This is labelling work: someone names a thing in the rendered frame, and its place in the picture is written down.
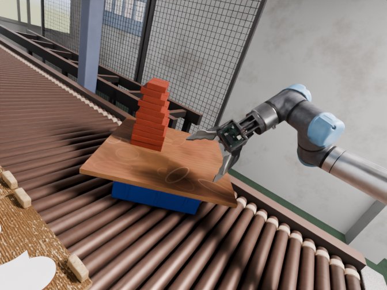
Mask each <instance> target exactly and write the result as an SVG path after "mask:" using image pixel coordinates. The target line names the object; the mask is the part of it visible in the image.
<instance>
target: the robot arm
mask: <svg viewBox="0 0 387 290"><path fill-rule="evenodd" d="M311 100H312V97H311V94H310V92H309V90H306V87H305V86H304V85H301V84H297V83H296V84H293V85H291V86H289V87H288V88H285V89H283V90H281V91H280V92H279V93H278V94H276V95H275V96H273V97H271V98H270V99H269V100H267V101H265V102H263V103H262V104H260V105H259V106H257V107H255V108H254V109H252V110H251V111H250V112H249V113H247V114H246V118H244V119H242V120H241V121H239V122H235V120H234V119H233V118H232V119H231V120H229V121H227V122H226V123H224V124H223V125H221V126H216V127H212V128H210V129H207V130H203V129H199V130H197V132H196V133H193V134H192V135H189V137H187V138H186V140H191V141H194V140H196V139H198V140H202V139H207V140H214V139H215V137H216V136H218V137H219V141H218V143H222V144H223V146H224V148H225V149H224V151H226V150H227V151H228V152H229V153H230V155H226V156H224V157H223V160H222V162H223V164H222V166H221V167H220V168H219V172H218V174H216V175H215V177H214V180H213V182H216V181H218V180H219V179H221V178H222V177H223V176H224V175H225V174H226V173H227V172H228V171H229V170H230V169H231V168H232V167H233V165H234V164H235V163H236V162H237V161H238V159H239V157H240V152H241V150H242V147H243V146H244V145H246V143H247V141H248V139H249V138H251V137H252V136H253V135H254V133H253V131H254V132H255V133H257V134H258V135H261V134H263V133H264V132H267V131H268V130H270V129H271V128H272V129H275V128H276V125H278V124H280V123H281V122H283V121H286V122H287V123H288V124H289V125H290V126H292V127H293V128H294V129H296V130H297V142H298V147H297V155H298V159H299V161H300V162H301V163H302V164H303V165H305V166H307V167H319V168H321V169H323V170H324V171H326V172H328V173H329V174H331V175H333V176H335V177H337V178H338V179H340V180H342V181H344V182H346V183H348V184H349V185H351V186H353V187H355V188H357V189H359V190H360V191H362V192H363V193H365V194H368V195H369V196H371V197H373V198H374V199H376V200H378V201H380V202H382V203H384V204H385V205H387V169H386V168H384V167H381V166H379V165H376V164H375V163H373V162H370V161H368V160H366V159H364V158H361V157H359V156H357V155H355V154H353V153H351V152H348V151H346V150H344V149H342V148H340V147H337V146H335V145H333V144H332V143H334V142H335V141H336V140H338V138H339V137H340V136H341V134H342V133H343V131H344V128H345V126H344V123H343V122H342V121H340V120H339V119H337V118H336V117H335V116H334V115H333V114H331V113H329V112H326V111H325V110H323V109H321V108H319V107H318V106H316V105H315V104H313V103H311ZM227 123H228V124H227ZM226 126H227V127H226ZM224 127H225V128H224Z"/></svg>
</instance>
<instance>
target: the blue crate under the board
mask: <svg viewBox="0 0 387 290"><path fill-rule="evenodd" d="M111 196H112V197H114V198H117V199H122V200H127V201H132V202H136V203H141V204H146V205H151V206H155V207H160V208H165V209H170V210H174V211H179V212H184V213H189V214H193V215H194V214H195V213H196V211H197V209H198V206H199V204H200V201H201V200H196V199H192V198H188V197H183V196H179V195H175V194H170V193H165V192H161V191H157V190H152V189H148V188H143V187H140V186H135V185H130V184H125V183H122V182H117V181H113V188H112V194H111Z"/></svg>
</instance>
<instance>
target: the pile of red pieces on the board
mask: <svg viewBox="0 0 387 290"><path fill-rule="evenodd" d="M168 87H169V82H168V81H164V80H161V79H158V78H155V77H154V78H153V79H151V80H149V81H148V83H146V84H145V85H143V86H142V87H141V91H140V93H142V94H144V95H143V96H142V97H141V98H140V99H139V100H138V105H139V106H140V108H139V109H138V110H137V112H136V115H135V117H137V118H136V122H135V123H134V127H133V132H132V137H131V142H130V144H133V145H135V146H139V147H144V148H148V149H151V150H155V151H159V152H161V150H162V146H163V143H164V139H165V135H166V131H167V129H168V124H169V120H170V119H169V118H168V117H169V112H170V110H168V106H169V103H170V102H169V101H167V99H168V97H169V92H167V91H166V90H167V89H168Z"/></svg>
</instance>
